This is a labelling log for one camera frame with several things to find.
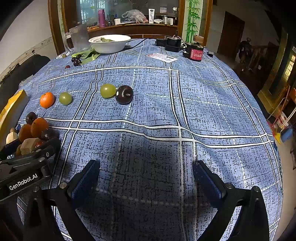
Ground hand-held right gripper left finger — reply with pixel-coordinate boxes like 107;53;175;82
23;159;100;241

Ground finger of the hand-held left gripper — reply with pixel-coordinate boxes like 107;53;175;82
5;138;61;166
0;142;22;160

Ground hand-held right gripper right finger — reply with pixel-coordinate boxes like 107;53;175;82
193;160;270;241

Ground dark purple plum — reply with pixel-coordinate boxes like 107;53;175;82
115;85;134;105
25;112;38;124
40;128;57;141

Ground beige foam block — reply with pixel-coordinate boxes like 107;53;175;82
20;138;42;155

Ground yellow-taped white foam box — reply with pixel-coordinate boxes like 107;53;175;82
0;90;30;153

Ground white round foam piece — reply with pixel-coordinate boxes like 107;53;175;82
6;133;20;145

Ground orange mandarin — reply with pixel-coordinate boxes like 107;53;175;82
31;117;49;138
18;124;33;142
40;92;55;108

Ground green plum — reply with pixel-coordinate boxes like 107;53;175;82
59;92;73;105

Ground black sofa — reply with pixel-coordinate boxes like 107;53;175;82
0;56;51;105

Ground green grape near plum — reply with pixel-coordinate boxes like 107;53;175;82
100;84;117;99

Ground blue plastic container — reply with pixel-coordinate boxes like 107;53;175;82
279;128;294;142

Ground green vegetable leaves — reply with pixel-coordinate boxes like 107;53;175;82
71;47;100;62

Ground clear glass pitcher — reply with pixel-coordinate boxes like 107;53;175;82
62;24;92;52

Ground white bowl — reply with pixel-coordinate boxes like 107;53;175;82
88;34;131;54

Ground red and black device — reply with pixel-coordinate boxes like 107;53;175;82
183;43;205;62

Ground white and red paper card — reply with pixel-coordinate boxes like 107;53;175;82
147;53;178;62

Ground purple bottle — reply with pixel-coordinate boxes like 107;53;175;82
97;9;106;28

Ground black power adapter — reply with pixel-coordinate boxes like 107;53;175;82
156;37;183;52

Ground wooden door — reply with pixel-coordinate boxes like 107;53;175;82
217;10;245;56

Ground wooden counter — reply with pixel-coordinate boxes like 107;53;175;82
87;23;178;39

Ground clear plastic bag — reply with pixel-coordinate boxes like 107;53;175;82
121;9;148;24

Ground bamboo painted panel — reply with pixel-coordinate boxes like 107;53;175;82
181;0;204;43

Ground black cable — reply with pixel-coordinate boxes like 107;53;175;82
125;35;167;49

